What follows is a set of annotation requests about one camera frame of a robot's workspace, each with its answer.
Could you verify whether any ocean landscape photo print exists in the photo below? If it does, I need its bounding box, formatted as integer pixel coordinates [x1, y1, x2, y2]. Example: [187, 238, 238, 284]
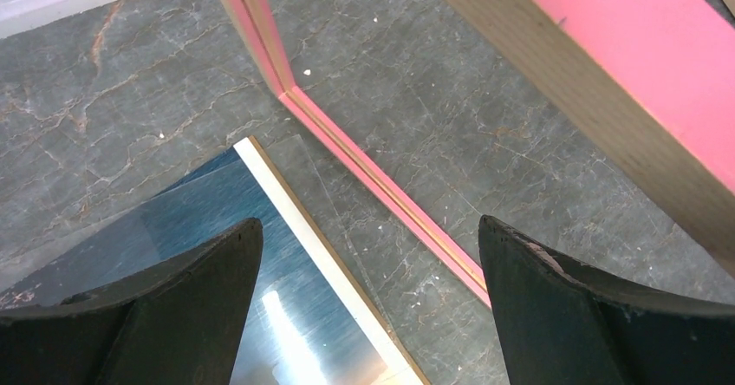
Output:
[1, 138, 426, 384]

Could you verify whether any pink wooden picture frame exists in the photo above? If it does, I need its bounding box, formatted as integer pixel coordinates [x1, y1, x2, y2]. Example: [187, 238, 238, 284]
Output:
[221, 0, 734, 302]

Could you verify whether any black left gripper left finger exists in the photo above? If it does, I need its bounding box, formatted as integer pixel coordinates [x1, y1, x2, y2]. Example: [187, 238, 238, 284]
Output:
[1, 218, 263, 384]

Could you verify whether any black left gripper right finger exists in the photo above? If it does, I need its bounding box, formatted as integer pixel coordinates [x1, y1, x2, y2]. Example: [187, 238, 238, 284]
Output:
[478, 215, 734, 384]

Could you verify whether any brown backing board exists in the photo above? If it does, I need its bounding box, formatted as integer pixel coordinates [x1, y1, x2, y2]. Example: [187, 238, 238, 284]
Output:
[235, 137, 427, 384]

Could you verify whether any clear acrylic sheet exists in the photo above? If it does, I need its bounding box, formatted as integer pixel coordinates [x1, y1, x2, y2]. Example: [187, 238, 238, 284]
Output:
[1, 140, 335, 384]

